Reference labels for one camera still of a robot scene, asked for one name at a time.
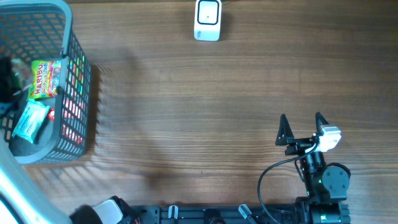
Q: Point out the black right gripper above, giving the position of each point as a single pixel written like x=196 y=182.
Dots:
x=285 y=137

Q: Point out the white barcode scanner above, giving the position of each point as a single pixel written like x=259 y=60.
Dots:
x=207 y=23

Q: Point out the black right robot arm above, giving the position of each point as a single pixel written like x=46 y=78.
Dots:
x=326 y=184

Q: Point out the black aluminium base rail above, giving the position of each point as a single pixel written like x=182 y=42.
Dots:
x=203 y=215

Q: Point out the small red packet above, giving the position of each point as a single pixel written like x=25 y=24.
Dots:
x=51 y=114

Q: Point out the teal wet wipes pack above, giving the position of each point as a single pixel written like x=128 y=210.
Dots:
x=31 y=120

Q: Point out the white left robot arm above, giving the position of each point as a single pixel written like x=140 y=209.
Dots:
x=23 y=200

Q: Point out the Haribo gummy worms bag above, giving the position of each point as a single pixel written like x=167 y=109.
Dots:
x=46 y=78

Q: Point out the grey plastic shopping basket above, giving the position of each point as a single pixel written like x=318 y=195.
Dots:
x=42 y=30

